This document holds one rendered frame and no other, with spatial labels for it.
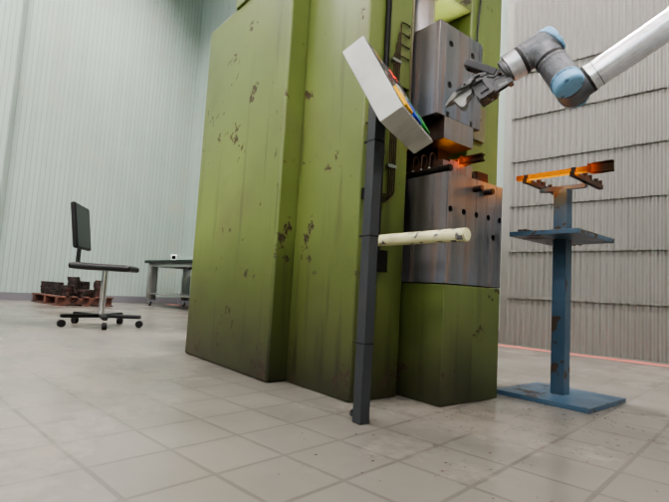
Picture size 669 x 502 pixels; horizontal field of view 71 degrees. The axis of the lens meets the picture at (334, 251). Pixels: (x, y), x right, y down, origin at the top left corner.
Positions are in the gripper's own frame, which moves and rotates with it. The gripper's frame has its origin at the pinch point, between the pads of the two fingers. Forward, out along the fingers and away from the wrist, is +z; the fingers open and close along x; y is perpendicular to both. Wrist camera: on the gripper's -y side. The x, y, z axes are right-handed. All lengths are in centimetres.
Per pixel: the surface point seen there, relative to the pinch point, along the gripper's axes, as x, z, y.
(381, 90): -27.1, 14.0, -2.1
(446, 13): 69, -21, -75
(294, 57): 25, 47, -76
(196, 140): 528, 434, -498
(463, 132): 46.8, 1.2, -7.1
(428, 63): 32.9, -1.4, -36.5
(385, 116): -27.1, 16.6, 5.8
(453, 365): 36, 48, 78
